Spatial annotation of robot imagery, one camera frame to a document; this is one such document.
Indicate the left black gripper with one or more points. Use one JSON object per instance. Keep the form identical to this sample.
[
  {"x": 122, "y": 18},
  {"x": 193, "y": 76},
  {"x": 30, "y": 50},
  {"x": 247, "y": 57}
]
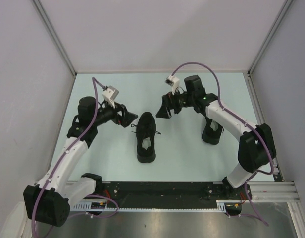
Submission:
[{"x": 126, "y": 117}]

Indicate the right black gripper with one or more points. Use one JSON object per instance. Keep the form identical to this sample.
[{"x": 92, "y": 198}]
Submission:
[{"x": 169, "y": 100}]

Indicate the black shoelace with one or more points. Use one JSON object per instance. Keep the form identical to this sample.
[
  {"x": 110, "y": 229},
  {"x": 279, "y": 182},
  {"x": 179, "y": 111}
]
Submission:
[{"x": 144, "y": 129}]

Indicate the black sneaker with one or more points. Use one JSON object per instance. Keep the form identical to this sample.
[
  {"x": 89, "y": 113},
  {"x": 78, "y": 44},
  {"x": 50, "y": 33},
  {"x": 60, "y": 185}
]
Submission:
[
  {"x": 212, "y": 132},
  {"x": 146, "y": 155}
]

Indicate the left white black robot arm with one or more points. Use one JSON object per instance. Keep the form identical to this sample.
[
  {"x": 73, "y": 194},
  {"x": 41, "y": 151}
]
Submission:
[{"x": 50, "y": 200}]

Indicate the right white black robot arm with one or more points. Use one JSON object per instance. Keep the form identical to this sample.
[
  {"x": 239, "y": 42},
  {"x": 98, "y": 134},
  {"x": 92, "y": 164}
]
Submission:
[{"x": 256, "y": 144}]

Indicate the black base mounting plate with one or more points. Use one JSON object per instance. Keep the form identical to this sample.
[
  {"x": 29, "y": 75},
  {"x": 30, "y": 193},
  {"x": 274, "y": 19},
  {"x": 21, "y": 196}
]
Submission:
[{"x": 172, "y": 195}]

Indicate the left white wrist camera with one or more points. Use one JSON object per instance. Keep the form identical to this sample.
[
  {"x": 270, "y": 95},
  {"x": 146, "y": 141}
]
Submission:
[{"x": 109, "y": 94}]

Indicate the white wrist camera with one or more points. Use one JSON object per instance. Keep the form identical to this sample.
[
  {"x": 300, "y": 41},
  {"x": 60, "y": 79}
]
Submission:
[
  {"x": 174, "y": 82},
  {"x": 109, "y": 94}
]

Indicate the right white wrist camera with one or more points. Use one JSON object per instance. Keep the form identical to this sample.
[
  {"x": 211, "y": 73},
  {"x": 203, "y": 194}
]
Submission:
[{"x": 174, "y": 82}]

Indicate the right aluminium side rail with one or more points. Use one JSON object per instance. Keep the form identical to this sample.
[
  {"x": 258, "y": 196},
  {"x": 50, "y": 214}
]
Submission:
[{"x": 264, "y": 130}]

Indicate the left aluminium corner post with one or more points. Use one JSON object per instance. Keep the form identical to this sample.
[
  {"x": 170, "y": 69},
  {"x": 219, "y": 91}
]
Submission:
[{"x": 53, "y": 34}]

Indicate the aluminium corner post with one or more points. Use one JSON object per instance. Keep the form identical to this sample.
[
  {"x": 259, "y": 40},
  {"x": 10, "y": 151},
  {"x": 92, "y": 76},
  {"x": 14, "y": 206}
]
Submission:
[
  {"x": 53, "y": 34},
  {"x": 270, "y": 35}
]

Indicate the white slotted cable duct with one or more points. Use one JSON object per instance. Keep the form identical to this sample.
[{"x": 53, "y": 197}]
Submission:
[{"x": 99, "y": 206}]

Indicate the aluminium frame rail front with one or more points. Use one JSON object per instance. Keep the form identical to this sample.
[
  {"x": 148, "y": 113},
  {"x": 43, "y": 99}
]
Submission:
[{"x": 267, "y": 191}]

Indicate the right aluminium corner post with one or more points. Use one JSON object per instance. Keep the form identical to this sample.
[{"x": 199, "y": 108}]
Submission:
[{"x": 270, "y": 35}]

